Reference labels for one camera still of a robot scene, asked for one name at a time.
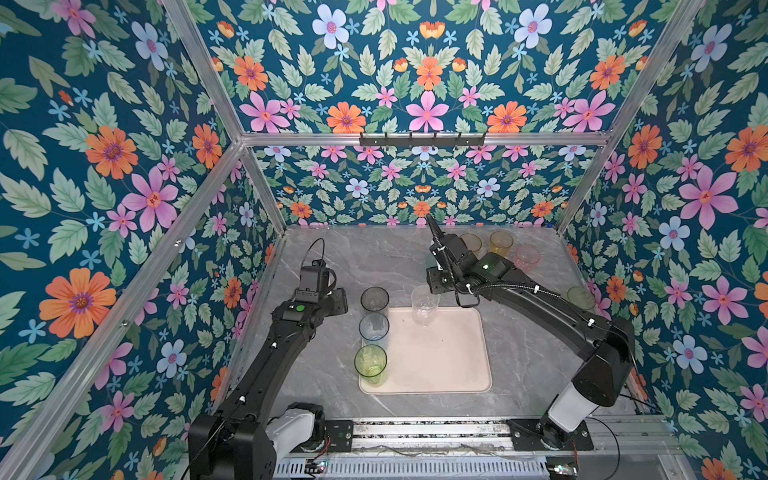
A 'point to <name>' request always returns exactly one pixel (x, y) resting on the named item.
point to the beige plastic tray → (450, 356)
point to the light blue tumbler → (374, 326)
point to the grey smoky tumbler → (374, 299)
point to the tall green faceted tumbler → (370, 362)
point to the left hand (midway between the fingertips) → (339, 290)
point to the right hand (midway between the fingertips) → (433, 275)
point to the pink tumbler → (527, 258)
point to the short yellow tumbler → (500, 242)
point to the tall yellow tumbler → (472, 241)
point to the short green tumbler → (581, 297)
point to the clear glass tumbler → (424, 305)
